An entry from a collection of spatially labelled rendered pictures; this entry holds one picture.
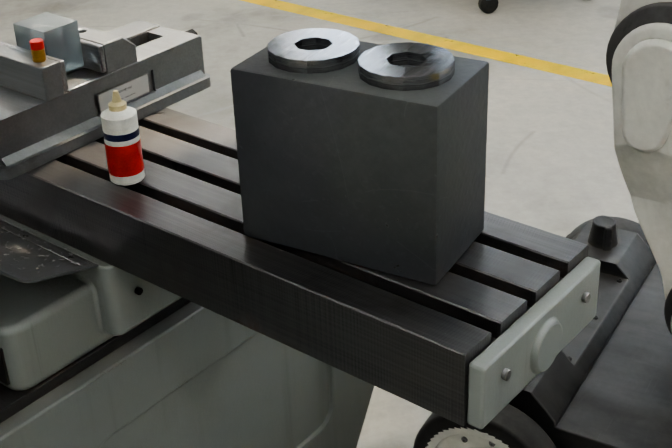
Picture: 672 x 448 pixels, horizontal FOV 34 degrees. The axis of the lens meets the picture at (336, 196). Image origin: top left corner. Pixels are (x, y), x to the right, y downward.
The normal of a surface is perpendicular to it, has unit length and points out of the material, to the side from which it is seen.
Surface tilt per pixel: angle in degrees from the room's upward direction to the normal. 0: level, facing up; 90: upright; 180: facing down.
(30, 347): 90
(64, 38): 90
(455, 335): 0
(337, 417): 90
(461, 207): 90
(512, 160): 0
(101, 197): 0
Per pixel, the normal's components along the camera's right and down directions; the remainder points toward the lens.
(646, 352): -0.04, -0.88
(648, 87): -0.51, 0.43
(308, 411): 0.78, 0.27
